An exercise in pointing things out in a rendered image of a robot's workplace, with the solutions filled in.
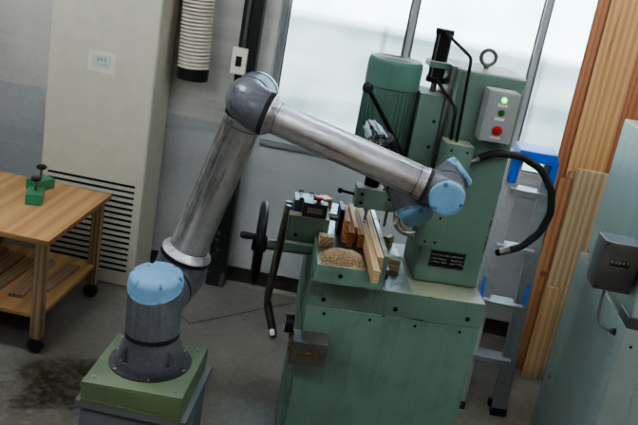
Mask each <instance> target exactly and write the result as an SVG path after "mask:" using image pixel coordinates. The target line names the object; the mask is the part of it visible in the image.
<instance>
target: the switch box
mask: <svg viewBox="0 0 638 425"><path fill-rule="evenodd" d="M503 97H506V98H507V99H508V101H507V102H506V103H502V102H501V99H502V98H503ZM520 98H521V95H520V94H519V93H517V92H516V91H513V90H507V89H501V88H495V87H490V86H486V87H485V90H484V94H483V99H482V103H481V107H480V110H479V114H478V122H477V126H476V130H475V134H474V135H475V137H476V138H477V139H478V140H484V141H490V142H496V143H502V144H509V143H510V139H511V135H512V132H513V128H514V124H515V120H516V113H517V109H518V106H519V102H520ZM499 103H500V104H506V105H508V107H507V108H505V107H499V106H498V104H499ZM499 109H503V110H504V111H505V115H504V116H503V117H499V116H498V115H497V111H498V110H499ZM495 117H497V118H503V119H504V121H501V120H495ZM495 126H500V127H501V128H502V133H501V134H500V135H499V136H497V137H500V138H499V139H490V137H491V136H494V134H493V128H494V127H495Z"/></svg>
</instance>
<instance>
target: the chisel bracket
mask: <svg viewBox="0 0 638 425"><path fill-rule="evenodd" d="M383 187H384V186H382V185H379V187H378V188H372V187H368V186H366V185H365V184H364V182H356V183H355V188H354V193H355V195H354V196H353V197H352V201H353V205H354V207H357V208H364V210H365V211H369V210H376V211H383V212H385V209H386V204H385V200H386V199H388V198H389V196H388V194H387V192H386V191H383ZM388 212H389V213H393V212H394V206H393V204H392V205H391V206H389V210H388Z"/></svg>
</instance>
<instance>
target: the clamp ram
mask: <svg viewBox="0 0 638 425"><path fill-rule="evenodd" d="M345 211H346V210H345V205H344V201H339V206H338V211H337V213H332V212H327V214H329V220H333V221H335V229H336V234H338V235H341V231H342V227H343V222H344V216H345Z"/></svg>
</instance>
